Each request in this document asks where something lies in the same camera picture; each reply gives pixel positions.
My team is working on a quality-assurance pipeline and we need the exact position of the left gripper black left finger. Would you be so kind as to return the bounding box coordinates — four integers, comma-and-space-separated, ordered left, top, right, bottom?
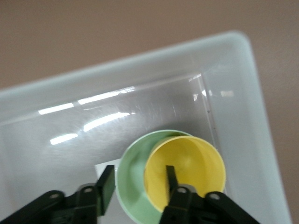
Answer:
0, 165, 116, 224

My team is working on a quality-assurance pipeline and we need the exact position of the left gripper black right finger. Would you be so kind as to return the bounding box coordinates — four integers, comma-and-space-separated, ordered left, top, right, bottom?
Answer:
158, 165, 260, 224

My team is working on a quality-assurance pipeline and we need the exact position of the mint green bowl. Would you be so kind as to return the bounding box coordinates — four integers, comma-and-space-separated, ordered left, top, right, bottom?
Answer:
115, 129, 199, 224

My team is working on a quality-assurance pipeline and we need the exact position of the yellow plastic cup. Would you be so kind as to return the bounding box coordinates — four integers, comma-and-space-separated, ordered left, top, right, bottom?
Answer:
143, 135, 227, 213

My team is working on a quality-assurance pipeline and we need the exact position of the clear plastic storage box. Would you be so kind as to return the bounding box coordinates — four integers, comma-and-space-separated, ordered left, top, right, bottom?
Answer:
0, 29, 293, 224

